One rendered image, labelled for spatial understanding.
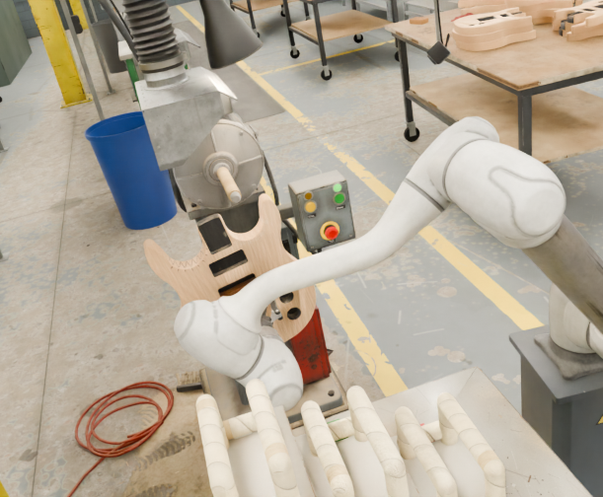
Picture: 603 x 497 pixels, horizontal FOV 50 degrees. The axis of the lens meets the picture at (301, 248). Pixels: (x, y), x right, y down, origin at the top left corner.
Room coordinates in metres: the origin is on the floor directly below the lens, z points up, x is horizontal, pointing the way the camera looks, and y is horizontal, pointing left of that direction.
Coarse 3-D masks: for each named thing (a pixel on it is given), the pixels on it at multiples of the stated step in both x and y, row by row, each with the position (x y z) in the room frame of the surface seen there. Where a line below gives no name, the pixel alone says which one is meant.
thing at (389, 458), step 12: (348, 396) 0.83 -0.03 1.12; (360, 396) 0.81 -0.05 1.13; (360, 408) 0.79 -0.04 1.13; (372, 408) 0.79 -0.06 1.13; (360, 420) 0.77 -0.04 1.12; (372, 420) 0.75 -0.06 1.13; (372, 432) 0.73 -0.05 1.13; (384, 432) 0.73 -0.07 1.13; (372, 444) 0.72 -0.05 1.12; (384, 444) 0.70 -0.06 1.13; (384, 456) 0.68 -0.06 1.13; (396, 456) 0.68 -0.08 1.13; (384, 468) 0.67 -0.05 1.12; (396, 468) 0.66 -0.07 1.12
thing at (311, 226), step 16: (320, 176) 1.80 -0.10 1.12; (336, 176) 1.78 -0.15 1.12; (304, 192) 1.71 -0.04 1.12; (320, 192) 1.72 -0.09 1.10; (336, 192) 1.73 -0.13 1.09; (304, 208) 1.70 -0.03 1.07; (320, 208) 1.72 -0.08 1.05; (336, 208) 1.73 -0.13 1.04; (288, 224) 1.87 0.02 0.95; (304, 224) 1.71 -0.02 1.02; (320, 224) 1.72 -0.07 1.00; (336, 224) 1.72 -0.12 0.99; (352, 224) 1.74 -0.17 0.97; (304, 240) 1.71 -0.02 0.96; (320, 240) 1.71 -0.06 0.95; (336, 240) 1.72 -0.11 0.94
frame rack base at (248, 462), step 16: (256, 432) 0.81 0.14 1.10; (288, 432) 0.80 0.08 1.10; (240, 448) 0.78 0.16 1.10; (256, 448) 0.78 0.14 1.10; (288, 448) 0.76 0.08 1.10; (240, 464) 0.75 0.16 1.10; (256, 464) 0.74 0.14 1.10; (304, 464) 0.72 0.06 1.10; (240, 480) 0.72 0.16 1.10; (256, 480) 0.71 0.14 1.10; (304, 480) 0.69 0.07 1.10; (240, 496) 0.69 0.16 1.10; (256, 496) 0.68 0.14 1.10; (272, 496) 0.67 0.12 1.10; (304, 496) 0.66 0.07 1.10
